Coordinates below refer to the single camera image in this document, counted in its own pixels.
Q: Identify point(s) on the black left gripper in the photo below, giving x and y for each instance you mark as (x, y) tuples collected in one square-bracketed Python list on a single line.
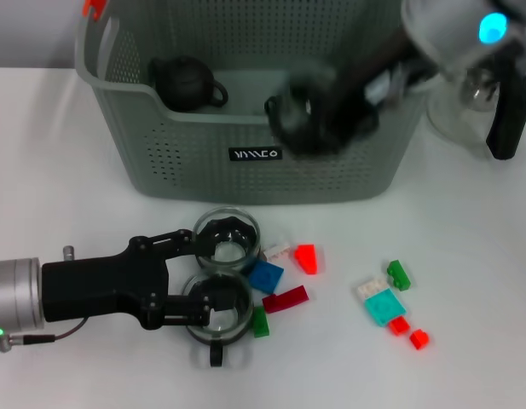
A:
[(96, 289)]

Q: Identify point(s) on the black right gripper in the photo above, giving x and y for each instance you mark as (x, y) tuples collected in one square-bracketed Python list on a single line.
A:
[(360, 85)]

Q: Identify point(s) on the white toy brick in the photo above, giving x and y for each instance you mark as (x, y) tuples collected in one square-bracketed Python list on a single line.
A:
[(371, 289), (277, 251)]

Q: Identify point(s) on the cyan square toy plate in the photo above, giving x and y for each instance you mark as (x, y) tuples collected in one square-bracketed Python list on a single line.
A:
[(384, 307)]

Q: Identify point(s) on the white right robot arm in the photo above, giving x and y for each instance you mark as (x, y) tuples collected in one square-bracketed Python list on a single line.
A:
[(450, 30)]

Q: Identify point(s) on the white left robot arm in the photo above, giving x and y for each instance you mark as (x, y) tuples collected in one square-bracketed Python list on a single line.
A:
[(15, 292)]

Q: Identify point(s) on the grey perforated storage bin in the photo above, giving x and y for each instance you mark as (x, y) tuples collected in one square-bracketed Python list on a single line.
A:
[(203, 170)]

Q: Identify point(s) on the blue square toy plate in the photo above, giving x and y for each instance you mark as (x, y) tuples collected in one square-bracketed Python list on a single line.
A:
[(266, 277)]

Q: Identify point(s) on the green toy brick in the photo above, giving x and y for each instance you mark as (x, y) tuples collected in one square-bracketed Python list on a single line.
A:
[(399, 274), (261, 323)]

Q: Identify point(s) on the dark red long brick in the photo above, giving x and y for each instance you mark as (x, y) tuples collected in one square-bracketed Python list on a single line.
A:
[(286, 299)]

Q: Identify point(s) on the silver left wrist stub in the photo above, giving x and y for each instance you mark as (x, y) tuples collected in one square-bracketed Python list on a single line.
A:
[(68, 252)]

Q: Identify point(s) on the red sloped toy brick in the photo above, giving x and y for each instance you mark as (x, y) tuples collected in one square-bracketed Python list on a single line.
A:
[(307, 257)]

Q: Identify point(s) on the dark clay teapot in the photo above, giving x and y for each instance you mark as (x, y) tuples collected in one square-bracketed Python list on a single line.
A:
[(183, 83)]

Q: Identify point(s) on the small red toy brick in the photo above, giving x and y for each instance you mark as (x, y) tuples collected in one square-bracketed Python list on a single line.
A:
[(399, 326), (419, 339)]

